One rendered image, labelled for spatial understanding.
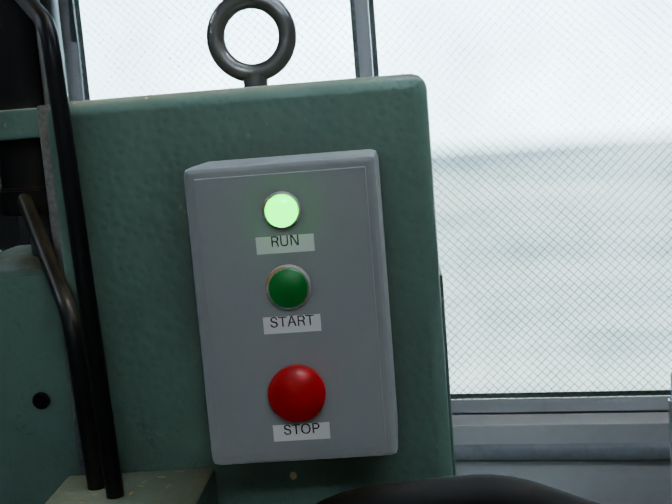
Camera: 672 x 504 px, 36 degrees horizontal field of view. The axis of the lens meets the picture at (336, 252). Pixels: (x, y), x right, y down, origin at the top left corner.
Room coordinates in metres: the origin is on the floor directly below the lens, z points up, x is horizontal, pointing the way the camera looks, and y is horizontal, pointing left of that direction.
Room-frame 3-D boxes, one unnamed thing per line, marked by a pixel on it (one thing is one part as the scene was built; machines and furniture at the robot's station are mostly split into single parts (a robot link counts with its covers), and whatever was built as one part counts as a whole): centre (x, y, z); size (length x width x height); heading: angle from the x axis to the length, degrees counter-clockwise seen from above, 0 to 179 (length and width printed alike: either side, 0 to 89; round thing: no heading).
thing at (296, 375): (0.52, 0.03, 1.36); 0.03 x 0.01 x 0.03; 86
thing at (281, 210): (0.52, 0.03, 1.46); 0.02 x 0.01 x 0.02; 86
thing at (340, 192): (0.56, 0.02, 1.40); 0.10 x 0.06 x 0.16; 86
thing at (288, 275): (0.52, 0.03, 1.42); 0.02 x 0.01 x 0.02; 86
